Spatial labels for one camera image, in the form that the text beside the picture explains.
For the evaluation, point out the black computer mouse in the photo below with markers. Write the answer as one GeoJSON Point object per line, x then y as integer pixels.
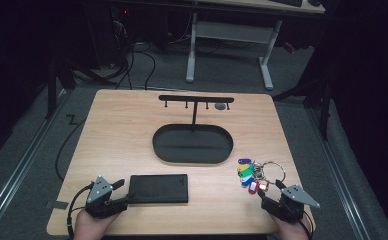
{"type": "Point", "coordinates": [314, 2]}

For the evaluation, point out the grey round table grommet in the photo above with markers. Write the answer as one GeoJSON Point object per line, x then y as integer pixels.
{"type": "Point", "coordinates": [220, 106]}

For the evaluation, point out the black rectangular tray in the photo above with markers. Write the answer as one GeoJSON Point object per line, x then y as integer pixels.
{"type": "Point", "coordinates": [158, 189]}

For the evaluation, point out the person's left hand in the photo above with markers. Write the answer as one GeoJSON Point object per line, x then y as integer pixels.
{"type": "Point", "coordinates": [88, 228]}

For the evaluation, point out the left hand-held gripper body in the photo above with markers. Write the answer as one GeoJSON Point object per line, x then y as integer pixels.
{"type": "Point", "coordinates": [98, 200]}

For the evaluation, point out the white frame desk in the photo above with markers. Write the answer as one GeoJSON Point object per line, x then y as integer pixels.
{"type": "Point", "coordinates": [232, 32]}

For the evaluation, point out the grey tape strip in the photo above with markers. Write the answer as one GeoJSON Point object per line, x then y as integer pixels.
{"type": "Point", "coordinates": [57, 205]}

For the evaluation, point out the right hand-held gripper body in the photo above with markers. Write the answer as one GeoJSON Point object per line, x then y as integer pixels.
{"type": "Point", "coordinates": [290, 208]}

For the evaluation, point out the person's right hand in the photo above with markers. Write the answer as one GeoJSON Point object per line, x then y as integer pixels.
{"type": "Point", "coordinates": [293, 231]}

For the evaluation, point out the black keyboard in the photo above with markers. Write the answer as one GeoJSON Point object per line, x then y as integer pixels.
{"type": "Point", "coordinates": [287, 2]}

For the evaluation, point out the black key stand with tray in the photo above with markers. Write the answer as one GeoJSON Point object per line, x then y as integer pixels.
{"type": "Point", "coordinates": [192, 145]}

